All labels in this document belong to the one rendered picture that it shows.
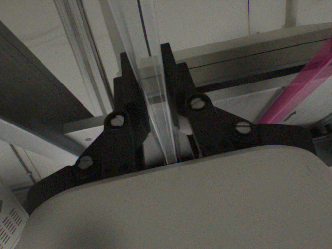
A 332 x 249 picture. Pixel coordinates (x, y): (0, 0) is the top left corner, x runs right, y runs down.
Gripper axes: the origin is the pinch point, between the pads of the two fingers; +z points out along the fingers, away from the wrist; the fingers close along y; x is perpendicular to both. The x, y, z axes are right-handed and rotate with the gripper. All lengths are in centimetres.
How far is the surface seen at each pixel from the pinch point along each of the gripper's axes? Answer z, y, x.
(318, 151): 0.8, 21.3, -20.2
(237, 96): 1.6, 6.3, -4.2
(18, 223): 20, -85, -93
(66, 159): 0.9, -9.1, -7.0
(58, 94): 4.8, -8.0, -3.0
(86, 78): 23.5, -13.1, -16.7
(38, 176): 90, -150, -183
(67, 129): 2.0, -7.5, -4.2
